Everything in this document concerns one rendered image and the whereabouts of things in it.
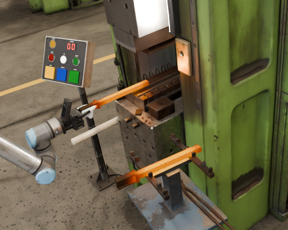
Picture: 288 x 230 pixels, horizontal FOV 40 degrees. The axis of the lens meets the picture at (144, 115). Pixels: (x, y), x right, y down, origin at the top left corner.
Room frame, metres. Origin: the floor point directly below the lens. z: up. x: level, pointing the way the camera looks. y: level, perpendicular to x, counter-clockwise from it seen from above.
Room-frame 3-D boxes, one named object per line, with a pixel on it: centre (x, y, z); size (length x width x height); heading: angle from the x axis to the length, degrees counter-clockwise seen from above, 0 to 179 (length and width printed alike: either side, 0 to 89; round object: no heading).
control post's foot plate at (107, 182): (2.32, 0.39, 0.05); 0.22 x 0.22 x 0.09; 30
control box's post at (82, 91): (2.32, 0.39, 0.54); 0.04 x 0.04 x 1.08; 30
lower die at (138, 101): (1.98, -0.14, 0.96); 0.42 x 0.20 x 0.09; 120
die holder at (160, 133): (1.94, -0.18, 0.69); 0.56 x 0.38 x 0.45; 120
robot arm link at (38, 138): (1.58, 0.52, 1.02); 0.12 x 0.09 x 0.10; 120
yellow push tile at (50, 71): (2.28, 0.55, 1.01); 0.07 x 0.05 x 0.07; 55
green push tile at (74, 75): (2.16, 0.38, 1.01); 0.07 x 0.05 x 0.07; 55
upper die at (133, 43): (1.98, -0.14, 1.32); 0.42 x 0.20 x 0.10; 120
